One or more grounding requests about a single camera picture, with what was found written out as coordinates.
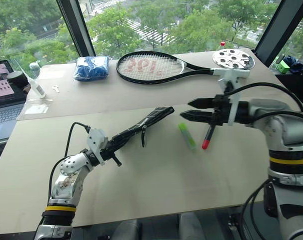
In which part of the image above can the grey laptop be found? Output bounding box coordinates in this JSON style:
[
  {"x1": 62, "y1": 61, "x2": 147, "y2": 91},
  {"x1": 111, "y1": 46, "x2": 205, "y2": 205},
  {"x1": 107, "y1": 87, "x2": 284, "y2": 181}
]
[{"x1": 0, "y1": 59, "x2": 27, "y2": 147}]

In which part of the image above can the dark blue folded umbrella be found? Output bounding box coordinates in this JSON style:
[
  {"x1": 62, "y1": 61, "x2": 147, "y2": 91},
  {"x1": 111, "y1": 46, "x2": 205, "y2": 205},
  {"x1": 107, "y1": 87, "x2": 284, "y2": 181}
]
[{"x1": 283, "y1": 55, "x2": 303, "y2": 75}]

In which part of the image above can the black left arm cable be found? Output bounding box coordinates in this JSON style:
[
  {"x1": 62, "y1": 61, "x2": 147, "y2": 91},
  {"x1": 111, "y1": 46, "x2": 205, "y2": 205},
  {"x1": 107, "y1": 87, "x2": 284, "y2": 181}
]
[{"x1": 48, "y1": 121, "x2": 90, "y2": 198}]

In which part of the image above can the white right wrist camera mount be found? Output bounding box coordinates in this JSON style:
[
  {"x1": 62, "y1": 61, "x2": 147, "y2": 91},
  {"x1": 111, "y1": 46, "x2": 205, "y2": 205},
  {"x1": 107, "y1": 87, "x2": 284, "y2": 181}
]
[{"x1": 217, "y1": 75, "x2": 242, "y2": 126}]

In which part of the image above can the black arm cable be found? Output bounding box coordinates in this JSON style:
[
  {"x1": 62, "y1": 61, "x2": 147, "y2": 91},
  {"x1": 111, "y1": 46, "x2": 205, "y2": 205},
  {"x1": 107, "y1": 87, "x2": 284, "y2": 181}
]
[
  {"x1": 225, "y1": 83, "x2": 303, "y2": 118},
  {"x1": 48, "y1": 121, "x2": 90, "y2": 198}
]

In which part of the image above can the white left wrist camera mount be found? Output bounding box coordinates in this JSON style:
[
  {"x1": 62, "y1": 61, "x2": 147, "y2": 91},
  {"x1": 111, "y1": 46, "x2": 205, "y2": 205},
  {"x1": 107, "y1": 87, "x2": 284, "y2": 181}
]
[{"x1": 86, "y1": 127, "x2": 109, "y2": 167}]

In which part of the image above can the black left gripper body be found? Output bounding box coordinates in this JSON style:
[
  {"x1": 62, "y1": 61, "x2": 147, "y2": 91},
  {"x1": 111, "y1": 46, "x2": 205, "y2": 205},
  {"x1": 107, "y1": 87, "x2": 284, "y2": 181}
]
[{"x1": 100, "y1": 140, "x2": 119, "y2": 161}]

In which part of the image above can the black cylindrical object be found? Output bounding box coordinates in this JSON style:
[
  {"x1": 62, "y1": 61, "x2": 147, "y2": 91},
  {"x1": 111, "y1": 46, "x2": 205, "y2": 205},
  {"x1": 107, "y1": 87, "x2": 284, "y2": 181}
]
[{"x1": 6, "y1": 70, "x2": 29, "y2": 89}]

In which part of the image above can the red marker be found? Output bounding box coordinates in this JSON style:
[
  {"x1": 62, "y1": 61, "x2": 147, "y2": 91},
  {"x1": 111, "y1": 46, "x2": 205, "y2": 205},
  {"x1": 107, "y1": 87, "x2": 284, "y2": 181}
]
[{"x1": 201, "y1": 124, "x2": 217, "y2": 151}]

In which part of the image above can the silver perforated metal disc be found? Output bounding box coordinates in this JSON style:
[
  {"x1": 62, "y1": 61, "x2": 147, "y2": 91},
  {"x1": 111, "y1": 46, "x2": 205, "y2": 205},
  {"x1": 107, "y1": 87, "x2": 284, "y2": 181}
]
[{"x1": 211, "y1": 48, "x2": 256, "y2": 70}]

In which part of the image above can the dark window frame pillar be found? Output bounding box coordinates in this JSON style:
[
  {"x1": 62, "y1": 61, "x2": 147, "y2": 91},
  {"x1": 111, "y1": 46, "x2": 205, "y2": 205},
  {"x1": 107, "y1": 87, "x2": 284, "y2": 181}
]
[
  {"x1": 254, "y1": 0, "x2": 303, "y2": 68},
  {"x1": 55, "y1": 0, "x2": 97, "y2": 57}
]

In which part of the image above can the blue cloth in plastic bag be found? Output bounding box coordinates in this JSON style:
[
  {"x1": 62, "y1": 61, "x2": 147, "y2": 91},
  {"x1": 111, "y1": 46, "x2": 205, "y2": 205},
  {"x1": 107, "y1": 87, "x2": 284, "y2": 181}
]
[{"x1": 72, "y1": 55, "x2": 110, "y2": 82}]

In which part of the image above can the green highlighter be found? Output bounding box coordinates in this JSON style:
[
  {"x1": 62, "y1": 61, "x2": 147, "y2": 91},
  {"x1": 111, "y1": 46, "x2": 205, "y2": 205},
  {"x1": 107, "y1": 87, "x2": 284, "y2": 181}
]
[{"x1": 177, "y1": 122, "x2": 198, "y2": 152}]

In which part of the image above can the clear plastic zip bag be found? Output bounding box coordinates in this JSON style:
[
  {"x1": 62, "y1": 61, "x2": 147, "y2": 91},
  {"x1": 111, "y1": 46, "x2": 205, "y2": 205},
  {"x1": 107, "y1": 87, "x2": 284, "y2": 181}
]
[{"x1": 23, "y1": 98, "x2": 54, "y2": 115}]

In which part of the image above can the green box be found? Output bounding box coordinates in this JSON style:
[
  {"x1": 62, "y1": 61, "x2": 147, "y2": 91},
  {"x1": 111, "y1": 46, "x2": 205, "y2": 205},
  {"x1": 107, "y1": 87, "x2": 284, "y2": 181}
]
[{"x1": 278, "y1": 62, "x2": 290, "y2": 75}]

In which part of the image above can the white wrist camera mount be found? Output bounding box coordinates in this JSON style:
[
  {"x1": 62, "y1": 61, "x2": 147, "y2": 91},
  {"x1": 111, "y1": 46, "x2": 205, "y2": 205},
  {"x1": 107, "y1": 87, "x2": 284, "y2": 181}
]
[
  {"x1": 86, "y1": 127, "x2": 109, "y2": 167},
  {"x1": 217, "y1": 75, "x2": 242, "y2": 126}
]

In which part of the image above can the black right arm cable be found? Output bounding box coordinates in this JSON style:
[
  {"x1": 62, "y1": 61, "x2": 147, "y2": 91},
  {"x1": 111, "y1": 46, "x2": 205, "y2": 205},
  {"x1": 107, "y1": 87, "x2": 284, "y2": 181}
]
[{"x1": 225, "y1": 83, "x2": 303, "y2": 118}]

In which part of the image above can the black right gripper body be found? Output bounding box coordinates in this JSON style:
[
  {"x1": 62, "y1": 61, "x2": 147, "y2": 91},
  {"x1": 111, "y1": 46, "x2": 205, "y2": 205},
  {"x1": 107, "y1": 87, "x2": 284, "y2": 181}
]
[{"x1": 208, "y1": 94, "x2": 233, "y2": 127}]

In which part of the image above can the black lower body cable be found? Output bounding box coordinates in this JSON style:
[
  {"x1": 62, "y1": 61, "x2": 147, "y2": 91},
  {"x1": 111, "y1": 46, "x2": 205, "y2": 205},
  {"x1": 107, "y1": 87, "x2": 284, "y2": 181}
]
[{"x1": 240, "y1": 179, "x2": 270, "y2": 240}]

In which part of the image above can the black tennis racket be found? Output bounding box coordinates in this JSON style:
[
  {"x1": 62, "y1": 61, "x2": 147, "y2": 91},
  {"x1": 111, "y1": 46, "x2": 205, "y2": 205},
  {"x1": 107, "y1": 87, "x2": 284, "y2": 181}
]
[{"x1": 115, "y1": 51, "x2": 251, "y2": 85}]

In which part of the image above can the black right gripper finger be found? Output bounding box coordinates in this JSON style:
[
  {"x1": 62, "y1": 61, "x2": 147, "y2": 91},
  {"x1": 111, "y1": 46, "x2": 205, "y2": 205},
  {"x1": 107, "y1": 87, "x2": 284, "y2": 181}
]
[
  {"x1": 179, "y1": 109, "x2": 214, "y2": 123},
  {"x1": 187, "y1": 98, "x2": 215, "y2": 109}
]

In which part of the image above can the white glue tube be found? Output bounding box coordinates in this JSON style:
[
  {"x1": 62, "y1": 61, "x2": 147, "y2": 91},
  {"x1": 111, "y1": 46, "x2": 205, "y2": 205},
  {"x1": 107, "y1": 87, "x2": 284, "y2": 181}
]
[{"x1": 15, "y1": 58, "x2": 48, "y2": 100}]

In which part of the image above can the clear plastic bottle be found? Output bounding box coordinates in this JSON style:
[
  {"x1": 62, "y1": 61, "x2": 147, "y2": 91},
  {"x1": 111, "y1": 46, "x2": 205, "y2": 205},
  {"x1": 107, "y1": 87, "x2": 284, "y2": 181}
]
[{"x1": 28, "y1": 61, "x2": 41, "y2": 79}]

